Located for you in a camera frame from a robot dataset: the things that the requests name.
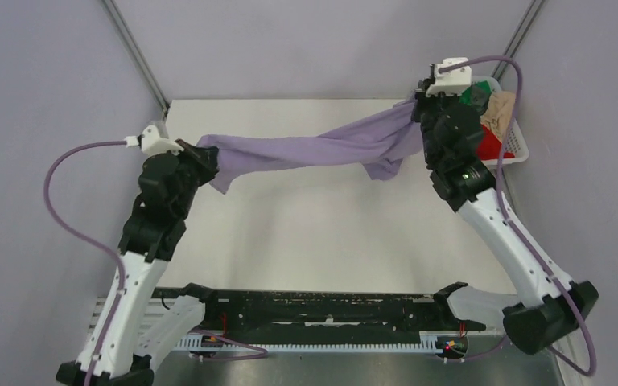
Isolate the red t shirt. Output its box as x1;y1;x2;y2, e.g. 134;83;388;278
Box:
476;125;502;161

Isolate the purple t shirt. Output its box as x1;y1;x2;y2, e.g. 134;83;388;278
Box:
196;100;422;194

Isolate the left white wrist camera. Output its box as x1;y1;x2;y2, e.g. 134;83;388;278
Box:
124;121;184;157

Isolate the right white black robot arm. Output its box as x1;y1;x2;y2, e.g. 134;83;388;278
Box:
411;58;599;355

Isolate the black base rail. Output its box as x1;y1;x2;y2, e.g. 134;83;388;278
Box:
153;283;486;345

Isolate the beige t shirt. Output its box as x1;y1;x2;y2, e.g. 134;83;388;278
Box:
480;91;516;142

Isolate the white slotted cable duct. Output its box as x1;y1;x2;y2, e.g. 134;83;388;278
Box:
174;333;468;355

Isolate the green t shirt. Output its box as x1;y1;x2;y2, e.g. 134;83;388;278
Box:
459;81;492;116

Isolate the white plastic basket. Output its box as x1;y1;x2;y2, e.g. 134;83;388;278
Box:
472;74;529;167

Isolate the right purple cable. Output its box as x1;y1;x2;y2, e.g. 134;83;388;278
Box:
436;55;598;377

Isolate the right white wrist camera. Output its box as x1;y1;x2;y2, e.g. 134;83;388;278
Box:
426;57;472;97

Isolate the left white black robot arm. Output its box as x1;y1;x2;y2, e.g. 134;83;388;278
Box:
44;139;220;385

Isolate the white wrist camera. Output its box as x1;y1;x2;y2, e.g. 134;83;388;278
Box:
124;121;184;157
426;57;472;97

